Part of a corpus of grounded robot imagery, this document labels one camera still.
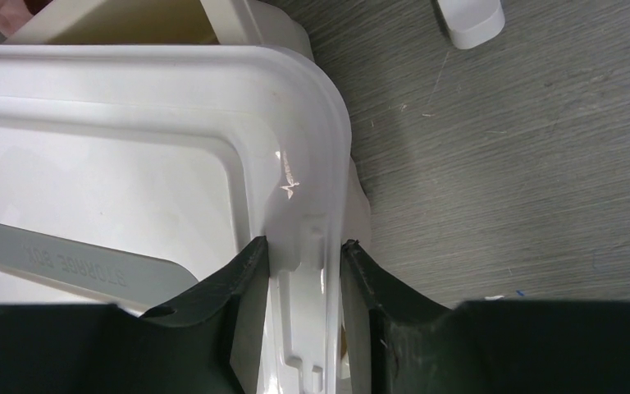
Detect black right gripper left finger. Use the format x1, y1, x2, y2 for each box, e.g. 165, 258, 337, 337
0, 236, 269, 393

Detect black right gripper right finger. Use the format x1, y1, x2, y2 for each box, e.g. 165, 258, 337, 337
340, 241, 630, 393

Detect white plastic lid tray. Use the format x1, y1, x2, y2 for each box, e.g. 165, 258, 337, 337
0, 45, 351, 393

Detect beige plastic bin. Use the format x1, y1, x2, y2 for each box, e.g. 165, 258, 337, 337
0, 1, 353, 275

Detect right metal rack pole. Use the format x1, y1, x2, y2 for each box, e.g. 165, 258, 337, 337
437, 0, 505, 50

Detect pink fabric shorts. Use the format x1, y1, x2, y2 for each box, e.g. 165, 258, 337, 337
0, 0, 49, 38

